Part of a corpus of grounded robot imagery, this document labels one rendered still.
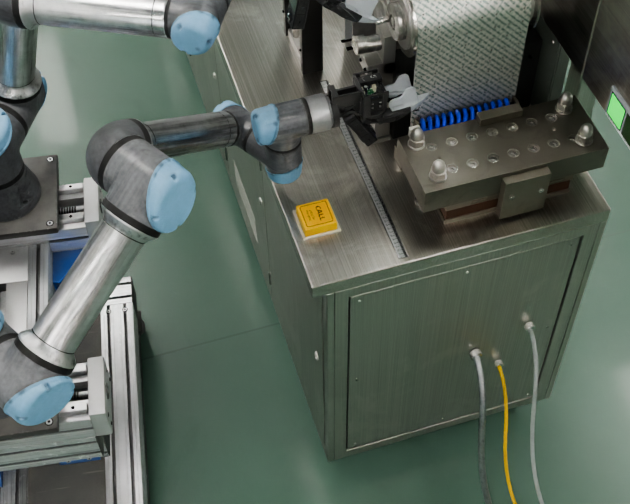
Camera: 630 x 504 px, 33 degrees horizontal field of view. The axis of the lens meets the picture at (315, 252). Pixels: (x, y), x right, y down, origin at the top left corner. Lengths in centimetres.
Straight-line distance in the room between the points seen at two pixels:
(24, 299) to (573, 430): 152
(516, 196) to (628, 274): 122
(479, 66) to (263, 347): 125
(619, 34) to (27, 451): 142
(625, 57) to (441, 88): 39
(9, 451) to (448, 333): 99
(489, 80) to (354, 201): 38
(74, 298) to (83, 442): 46
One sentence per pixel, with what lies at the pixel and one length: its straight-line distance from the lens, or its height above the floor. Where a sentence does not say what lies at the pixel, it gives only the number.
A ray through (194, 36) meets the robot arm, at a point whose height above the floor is 142.
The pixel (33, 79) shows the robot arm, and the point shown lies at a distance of 237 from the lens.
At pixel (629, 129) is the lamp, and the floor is 119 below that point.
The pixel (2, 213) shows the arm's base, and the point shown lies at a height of 84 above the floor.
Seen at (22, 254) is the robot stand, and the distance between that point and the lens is 249.
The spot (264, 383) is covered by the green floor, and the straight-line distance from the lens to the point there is 305.
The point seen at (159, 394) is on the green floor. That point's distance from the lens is 306.
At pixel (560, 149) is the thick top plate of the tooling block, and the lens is 222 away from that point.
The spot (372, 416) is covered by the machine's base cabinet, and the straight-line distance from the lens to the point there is 268.
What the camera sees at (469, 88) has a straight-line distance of 224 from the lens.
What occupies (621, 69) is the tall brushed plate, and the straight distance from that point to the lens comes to 207.
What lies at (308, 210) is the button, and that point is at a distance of 221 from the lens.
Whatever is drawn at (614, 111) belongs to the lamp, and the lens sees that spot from 211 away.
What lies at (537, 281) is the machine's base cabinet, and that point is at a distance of 243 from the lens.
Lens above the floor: 263
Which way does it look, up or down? 53 degrees down
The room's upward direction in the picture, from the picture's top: 1 degrees counter-clockwise
